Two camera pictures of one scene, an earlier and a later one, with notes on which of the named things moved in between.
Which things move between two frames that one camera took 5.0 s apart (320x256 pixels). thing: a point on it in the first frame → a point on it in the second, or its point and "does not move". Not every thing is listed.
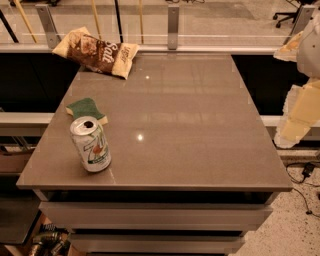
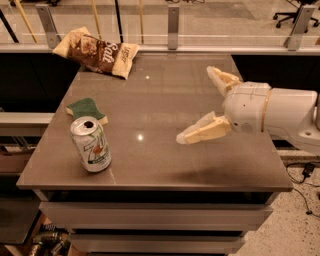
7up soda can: x=92 y=143 does not move
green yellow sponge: x=87 y=107 does not move
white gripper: x=310 y=50 → x=246 y=106
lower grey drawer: x=156 y=243 does not move
